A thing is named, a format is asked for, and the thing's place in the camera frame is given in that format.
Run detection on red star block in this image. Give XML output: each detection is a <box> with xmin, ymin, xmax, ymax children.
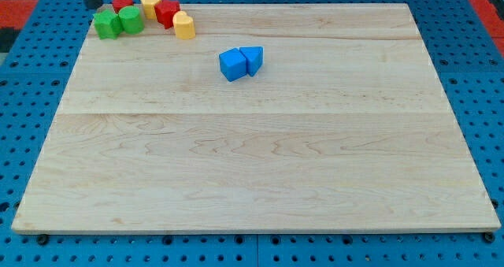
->
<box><xmin>154</xmin><ymin>0</ymin><xmax>180</xmax><ymax>29</ymax></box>

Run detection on red cylinder block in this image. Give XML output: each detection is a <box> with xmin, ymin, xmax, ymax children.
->
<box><xmin>112</xmin><ymin>0</ymin><xmax>134</xmax><ymax>13</ymax></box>

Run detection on yellow hexagon block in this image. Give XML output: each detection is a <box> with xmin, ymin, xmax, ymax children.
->
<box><xmin>140</xmin><ymin>0</ymin><xmax>161</xmax><ymax>20</ymax></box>

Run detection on light wooden board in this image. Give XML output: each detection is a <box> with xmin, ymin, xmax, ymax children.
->
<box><xmin>12</xmin><ymin>3</ymin><xmax>501</xmax><ymax>235</ymax></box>

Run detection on green star block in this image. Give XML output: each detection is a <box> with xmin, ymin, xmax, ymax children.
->
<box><xmin>93</xmin><ymin>9</ymin><xmax>124</xmax><ymax>39</ymax></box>

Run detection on blue triangle block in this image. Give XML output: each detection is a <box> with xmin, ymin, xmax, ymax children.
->
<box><xmin>239</xmin><ymin>46</ymin><xmax>264</xmax><ymax>76</ymax></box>

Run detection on blue cube block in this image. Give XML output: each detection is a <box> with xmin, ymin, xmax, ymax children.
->
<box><xmin>219</xmin><ymin>48</ymin><xmax>247</xmax><ymax>82</ymax></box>

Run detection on green cylinder block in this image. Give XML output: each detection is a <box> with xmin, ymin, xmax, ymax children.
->
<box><xmin>118</xmin><ymin>6</ymin><xmax>144</xmax><ymax>35</ymax></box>

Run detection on yellow heart block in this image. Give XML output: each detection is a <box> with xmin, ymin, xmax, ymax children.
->
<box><xmin>172</xmin><ymin>11</ymin><xmax>196</xmax><ymax>39</ymax></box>

